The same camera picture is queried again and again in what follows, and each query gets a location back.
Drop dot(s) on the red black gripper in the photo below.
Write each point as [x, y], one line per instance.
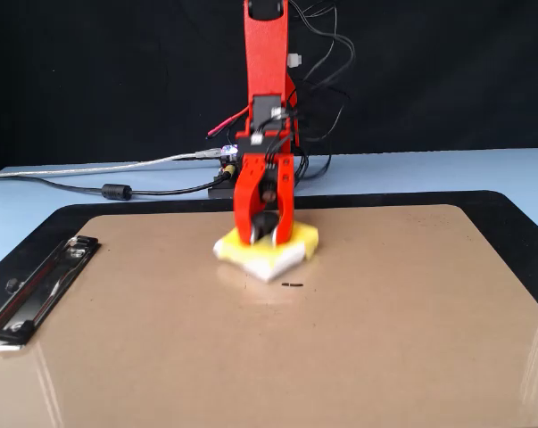
[268, 149]

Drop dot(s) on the yellow sponge with black knob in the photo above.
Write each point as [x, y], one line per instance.
[268, 258]

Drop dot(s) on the black base controller board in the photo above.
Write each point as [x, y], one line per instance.
[221, 187]

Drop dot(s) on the black marker mark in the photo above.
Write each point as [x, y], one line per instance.
[293, 284]

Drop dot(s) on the brown clipboard board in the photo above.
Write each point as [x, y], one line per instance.
[268, 348]

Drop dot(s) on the black backdrop cloth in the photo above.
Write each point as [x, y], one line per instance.
[94, 67]

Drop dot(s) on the black rectangular mat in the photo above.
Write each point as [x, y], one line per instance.
[41, 223]

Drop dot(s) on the silver metal clipboard clip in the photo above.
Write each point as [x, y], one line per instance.
[41, 290]

